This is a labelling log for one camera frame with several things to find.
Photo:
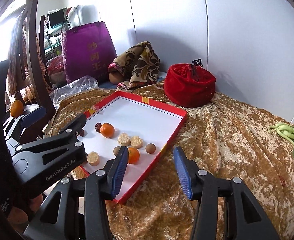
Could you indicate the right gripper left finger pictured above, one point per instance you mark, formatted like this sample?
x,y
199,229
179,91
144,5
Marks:
x,y
76,209

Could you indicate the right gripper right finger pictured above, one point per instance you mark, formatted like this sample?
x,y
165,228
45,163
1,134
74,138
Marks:
x,y
244,217

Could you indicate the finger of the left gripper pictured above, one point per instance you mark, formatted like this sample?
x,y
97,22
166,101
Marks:
x,y
73,129
31,118

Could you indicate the dark red jujube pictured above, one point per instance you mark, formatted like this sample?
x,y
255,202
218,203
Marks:
x,y
97,127

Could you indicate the brown longan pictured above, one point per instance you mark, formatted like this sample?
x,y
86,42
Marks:
x,y
150,148
116,150

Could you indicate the person's left hand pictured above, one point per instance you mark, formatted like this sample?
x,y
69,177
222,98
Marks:
x,y
18,216

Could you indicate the large orange on chair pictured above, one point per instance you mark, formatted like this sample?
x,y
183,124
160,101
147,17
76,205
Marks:
x,y
16,108

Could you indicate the clear plastic bag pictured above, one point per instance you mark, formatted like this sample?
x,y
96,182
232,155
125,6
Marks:
x,y
80,85

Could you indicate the dark wooden chair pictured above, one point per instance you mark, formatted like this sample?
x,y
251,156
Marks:
x,y
34,76

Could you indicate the small orange tangerine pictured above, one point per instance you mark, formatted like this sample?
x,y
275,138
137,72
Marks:
x,y
107,130

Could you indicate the beige round pastry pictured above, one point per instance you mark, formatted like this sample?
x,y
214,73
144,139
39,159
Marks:
x,y
124,139

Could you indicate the red plastic bag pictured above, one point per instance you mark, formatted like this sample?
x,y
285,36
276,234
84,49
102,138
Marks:
x,y
55,65

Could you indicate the brown round pear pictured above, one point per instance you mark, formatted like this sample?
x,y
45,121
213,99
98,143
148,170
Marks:
x,y
115,78

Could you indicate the golden velvet table cloth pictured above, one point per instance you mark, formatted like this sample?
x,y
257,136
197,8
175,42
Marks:
x,y
228,138

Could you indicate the red shallow box tray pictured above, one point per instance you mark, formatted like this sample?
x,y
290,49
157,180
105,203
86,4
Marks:
x,y
153,121

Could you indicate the purple shopping bag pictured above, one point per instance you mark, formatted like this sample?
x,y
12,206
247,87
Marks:
x,y
87,50

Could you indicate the brown floral patterned cloth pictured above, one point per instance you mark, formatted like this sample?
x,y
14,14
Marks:
x,y
139,65

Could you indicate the metal shelf rack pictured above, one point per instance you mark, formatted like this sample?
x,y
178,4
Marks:
x,y
57,23

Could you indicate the red velvet drawstring pouch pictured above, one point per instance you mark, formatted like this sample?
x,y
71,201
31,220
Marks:
x,y
189,84

